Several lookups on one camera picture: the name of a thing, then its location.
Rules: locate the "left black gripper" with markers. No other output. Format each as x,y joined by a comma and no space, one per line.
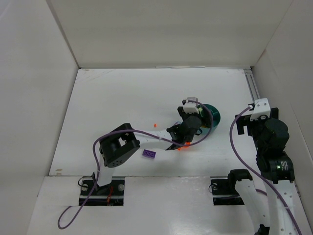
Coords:
205,116

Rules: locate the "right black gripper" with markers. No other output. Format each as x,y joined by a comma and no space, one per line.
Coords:
243,121

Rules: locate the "orange round dish lego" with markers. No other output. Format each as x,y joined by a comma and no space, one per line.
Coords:
186,145

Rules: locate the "dark purple long lego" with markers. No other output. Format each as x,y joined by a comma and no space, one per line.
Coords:
149,154

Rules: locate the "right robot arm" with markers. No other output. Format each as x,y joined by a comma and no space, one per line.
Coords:
268,191

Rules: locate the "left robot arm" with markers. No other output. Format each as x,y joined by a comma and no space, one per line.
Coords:
117,146

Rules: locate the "teal round divided container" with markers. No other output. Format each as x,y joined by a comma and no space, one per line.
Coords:
214,117

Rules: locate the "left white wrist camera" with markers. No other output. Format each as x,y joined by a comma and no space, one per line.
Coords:
190,105

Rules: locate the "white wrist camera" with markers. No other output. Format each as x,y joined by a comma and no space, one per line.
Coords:
190,105
260,109

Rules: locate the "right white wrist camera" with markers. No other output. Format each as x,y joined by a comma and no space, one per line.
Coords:
260,109

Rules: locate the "aluminium rail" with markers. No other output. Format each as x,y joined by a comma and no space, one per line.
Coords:
278,171

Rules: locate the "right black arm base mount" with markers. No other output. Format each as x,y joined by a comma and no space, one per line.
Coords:
223,188

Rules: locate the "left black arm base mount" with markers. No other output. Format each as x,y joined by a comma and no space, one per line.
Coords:
108,195

